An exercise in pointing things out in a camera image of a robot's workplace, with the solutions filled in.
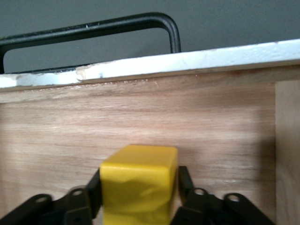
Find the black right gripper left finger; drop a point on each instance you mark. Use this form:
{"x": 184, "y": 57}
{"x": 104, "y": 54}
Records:
{"x": 77, "y": 206}

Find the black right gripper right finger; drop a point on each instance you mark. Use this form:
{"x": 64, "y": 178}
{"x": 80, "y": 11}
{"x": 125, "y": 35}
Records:
{"x": 199, "y": 206}

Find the yellow cube block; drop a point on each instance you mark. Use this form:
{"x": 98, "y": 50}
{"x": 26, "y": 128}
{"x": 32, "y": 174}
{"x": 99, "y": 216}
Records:
{"x": 138, "y": 182}

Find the wooden drawer with white front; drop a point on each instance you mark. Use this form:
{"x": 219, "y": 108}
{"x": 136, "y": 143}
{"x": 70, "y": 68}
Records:
{"x": 164, "y": 117}

